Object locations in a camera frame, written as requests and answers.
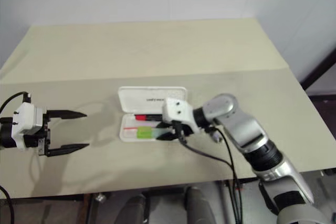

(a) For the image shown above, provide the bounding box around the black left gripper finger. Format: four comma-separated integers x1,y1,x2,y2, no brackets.
46,109,88,121
47,143,91,158

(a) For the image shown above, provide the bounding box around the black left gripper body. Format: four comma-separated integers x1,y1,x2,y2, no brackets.
25,107,52,157

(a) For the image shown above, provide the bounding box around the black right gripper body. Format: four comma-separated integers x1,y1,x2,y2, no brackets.
168,120,196,138

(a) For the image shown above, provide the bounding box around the green capped marker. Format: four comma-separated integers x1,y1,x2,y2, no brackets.
136,126,173,140

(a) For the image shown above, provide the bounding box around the red capped marker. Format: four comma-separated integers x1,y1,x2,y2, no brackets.
134,113,163,122

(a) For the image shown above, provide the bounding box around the white plastic pencil case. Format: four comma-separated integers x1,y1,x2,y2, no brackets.
117,86,188,143

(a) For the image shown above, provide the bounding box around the dark rounded grey shape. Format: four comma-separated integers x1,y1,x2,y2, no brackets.
122,193,148,224
184,186,212,224

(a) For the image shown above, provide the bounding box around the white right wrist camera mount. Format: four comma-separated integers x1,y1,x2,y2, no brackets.
161,97,202,135

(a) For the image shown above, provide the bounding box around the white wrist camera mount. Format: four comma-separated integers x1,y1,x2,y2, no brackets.
10,101,43,152
161,97,202,135

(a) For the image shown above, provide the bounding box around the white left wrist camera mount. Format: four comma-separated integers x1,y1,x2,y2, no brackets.
10,101,43,152

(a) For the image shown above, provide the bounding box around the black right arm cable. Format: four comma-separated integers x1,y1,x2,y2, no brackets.
172,120,244,224

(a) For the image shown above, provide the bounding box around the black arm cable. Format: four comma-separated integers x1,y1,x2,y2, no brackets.
172,120,244,224
0,91,33,115

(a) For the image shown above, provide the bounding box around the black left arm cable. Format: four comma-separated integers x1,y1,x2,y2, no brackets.
0,91,33,115

